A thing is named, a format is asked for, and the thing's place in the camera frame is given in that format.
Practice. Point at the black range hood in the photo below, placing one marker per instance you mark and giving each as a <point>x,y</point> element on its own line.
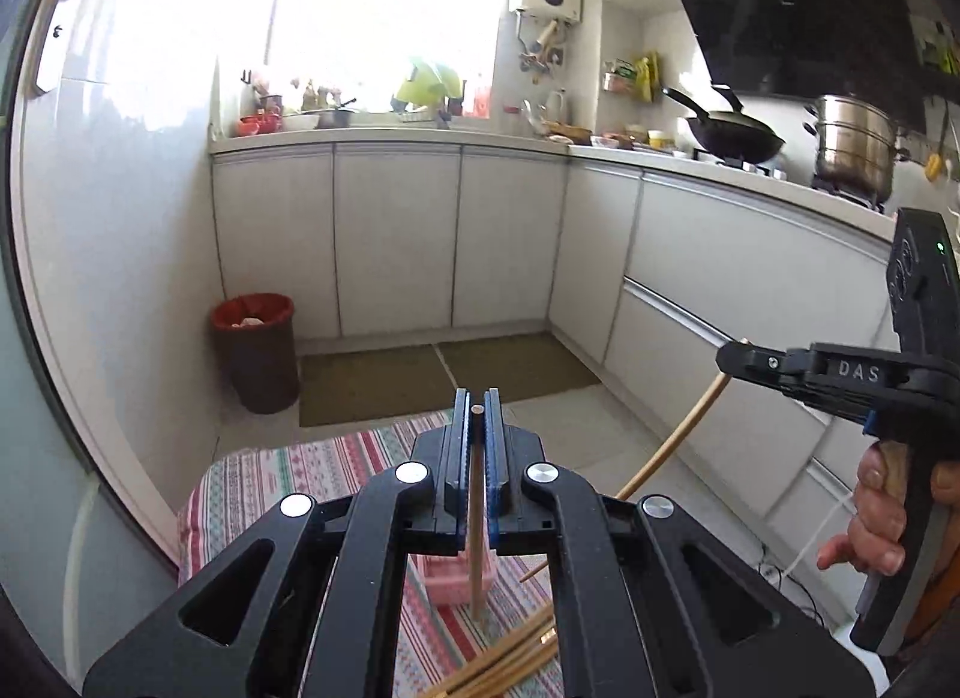
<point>795,1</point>

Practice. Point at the white base cabinet with drawers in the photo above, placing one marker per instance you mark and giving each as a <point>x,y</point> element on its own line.
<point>712,278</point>

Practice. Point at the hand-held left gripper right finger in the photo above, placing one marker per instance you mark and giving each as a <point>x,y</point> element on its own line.
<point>493,458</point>

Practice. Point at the red container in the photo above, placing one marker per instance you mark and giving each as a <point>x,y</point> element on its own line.
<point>478,100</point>

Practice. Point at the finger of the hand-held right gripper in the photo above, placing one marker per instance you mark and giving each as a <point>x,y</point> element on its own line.
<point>757,362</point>

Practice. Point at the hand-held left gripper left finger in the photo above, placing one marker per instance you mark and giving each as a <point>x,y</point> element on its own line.
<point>461,458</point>

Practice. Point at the pink chopstick holder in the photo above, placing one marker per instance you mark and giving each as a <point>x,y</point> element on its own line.
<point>450,582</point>

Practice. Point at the metal basin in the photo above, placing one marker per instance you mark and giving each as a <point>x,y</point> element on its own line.
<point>330,118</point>

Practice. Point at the steel steamer pot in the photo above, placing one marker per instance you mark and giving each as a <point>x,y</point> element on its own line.
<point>855,143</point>

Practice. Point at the red bowls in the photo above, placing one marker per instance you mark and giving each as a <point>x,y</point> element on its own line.
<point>259,124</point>

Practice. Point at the white kettle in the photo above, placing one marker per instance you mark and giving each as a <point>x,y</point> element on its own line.
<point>559,106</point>

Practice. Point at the dark trash bin red bag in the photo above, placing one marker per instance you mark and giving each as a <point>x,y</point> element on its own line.
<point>259,361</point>

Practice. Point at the olive floor mat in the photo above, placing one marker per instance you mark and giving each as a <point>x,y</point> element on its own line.
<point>367,387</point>
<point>517,368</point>

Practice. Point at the black wok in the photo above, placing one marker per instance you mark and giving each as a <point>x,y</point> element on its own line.
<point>739,132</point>

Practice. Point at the yellow packet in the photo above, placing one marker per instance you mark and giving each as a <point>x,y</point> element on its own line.
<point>646,77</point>

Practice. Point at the yellow green kitchen appliance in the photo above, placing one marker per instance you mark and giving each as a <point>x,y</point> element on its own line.
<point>427,83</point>

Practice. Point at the person's right hand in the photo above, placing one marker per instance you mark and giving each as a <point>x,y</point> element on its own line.
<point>874,544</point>

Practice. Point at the white power strip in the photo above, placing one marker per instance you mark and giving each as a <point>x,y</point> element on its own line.
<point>771,574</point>

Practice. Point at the striped printed tablecloth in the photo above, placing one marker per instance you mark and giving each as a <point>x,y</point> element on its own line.
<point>255,488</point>

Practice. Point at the white base cabinet row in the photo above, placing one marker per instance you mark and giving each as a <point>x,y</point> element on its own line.
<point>390,241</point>

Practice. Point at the wooden chopstick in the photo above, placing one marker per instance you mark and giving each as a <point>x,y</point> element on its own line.
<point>675,439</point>
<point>502,662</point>
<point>517,636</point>
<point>477,518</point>
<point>510,677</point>

